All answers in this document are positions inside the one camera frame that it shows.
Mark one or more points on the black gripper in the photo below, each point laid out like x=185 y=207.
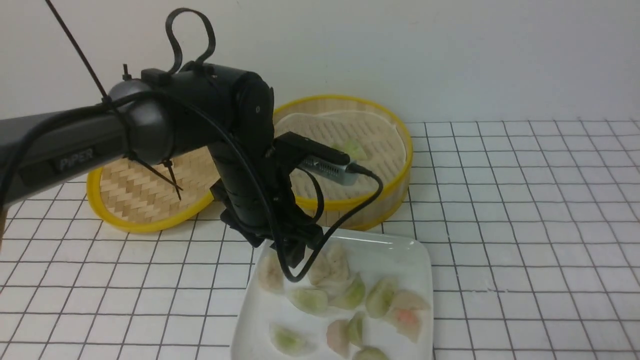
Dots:
x=269 y=215

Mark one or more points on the white dumpling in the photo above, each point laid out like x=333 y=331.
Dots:
x=330 y=267
x=269 y=272

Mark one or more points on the pink dumpling front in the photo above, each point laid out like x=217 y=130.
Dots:
x=337 y=337

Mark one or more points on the pink dumpling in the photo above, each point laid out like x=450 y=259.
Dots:
x=406 y=312
x=337 y=337

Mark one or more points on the green dumpling bottom edge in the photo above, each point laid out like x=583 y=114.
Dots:
x=370 y=353

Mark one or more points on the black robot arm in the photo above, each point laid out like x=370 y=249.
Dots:
x=163 y=115

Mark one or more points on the white square plate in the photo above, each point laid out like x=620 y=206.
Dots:
x=373 y=256

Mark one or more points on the green dumpling in steamer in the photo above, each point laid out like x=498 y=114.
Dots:
x=352 y=148

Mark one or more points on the woven bamboo steamer lid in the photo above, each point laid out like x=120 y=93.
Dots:
x=134 y=199

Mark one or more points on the yellow-rimmed bamboo steamer basket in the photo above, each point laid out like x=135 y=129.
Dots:
x=338 y=200

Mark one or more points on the white steamer liner paper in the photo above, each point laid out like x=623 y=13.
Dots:
x=379 y=136

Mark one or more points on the white grid tablecloth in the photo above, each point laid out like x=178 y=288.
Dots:
x=532 y=228

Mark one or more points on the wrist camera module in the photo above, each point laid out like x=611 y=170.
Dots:
x=315 y=157

